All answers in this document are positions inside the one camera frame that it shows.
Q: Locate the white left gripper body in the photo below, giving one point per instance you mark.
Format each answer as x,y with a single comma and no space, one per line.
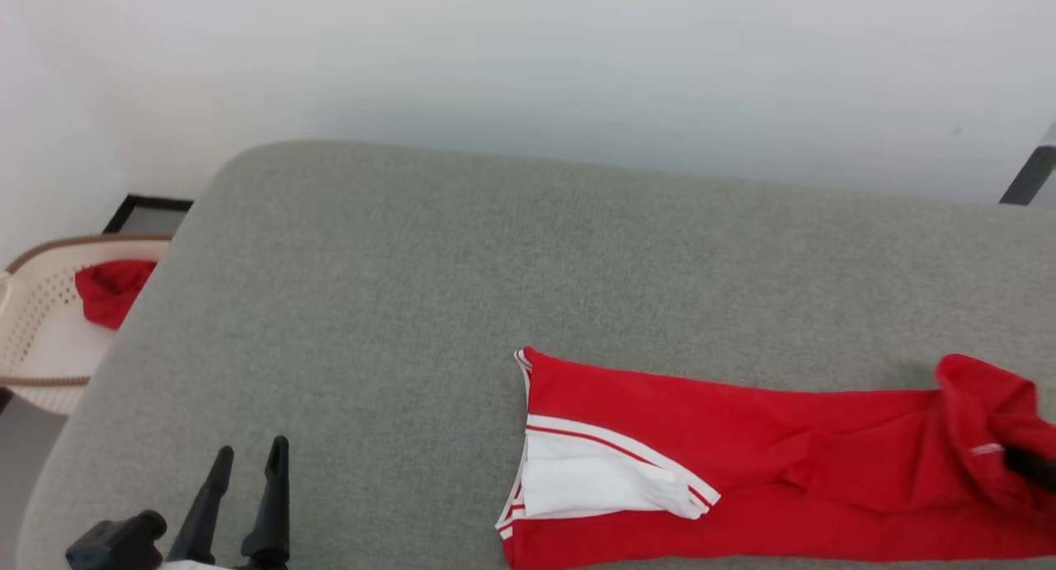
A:
198,566

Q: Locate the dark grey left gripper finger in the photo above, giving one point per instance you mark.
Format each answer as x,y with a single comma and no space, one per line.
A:
271,512
202,512

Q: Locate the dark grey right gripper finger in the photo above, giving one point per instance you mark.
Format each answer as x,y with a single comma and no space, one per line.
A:
1033,467

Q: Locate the red and white striped garment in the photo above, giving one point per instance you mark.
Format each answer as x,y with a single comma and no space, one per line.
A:
742,446

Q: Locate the grey fabric sofa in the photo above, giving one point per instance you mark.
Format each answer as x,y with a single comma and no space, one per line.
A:
371,306

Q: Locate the cream perforated laundry basket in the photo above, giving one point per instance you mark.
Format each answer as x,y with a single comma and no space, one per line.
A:
41,339

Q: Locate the plain red crumpled garment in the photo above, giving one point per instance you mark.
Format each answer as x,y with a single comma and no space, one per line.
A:
111,289

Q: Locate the black slanted bar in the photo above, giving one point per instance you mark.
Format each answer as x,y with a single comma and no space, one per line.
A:
1027,178

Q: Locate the black framed floor panel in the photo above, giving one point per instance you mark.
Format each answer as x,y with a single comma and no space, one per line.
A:
124,215

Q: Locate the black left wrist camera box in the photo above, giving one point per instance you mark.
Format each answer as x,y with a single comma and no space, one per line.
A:
115,545

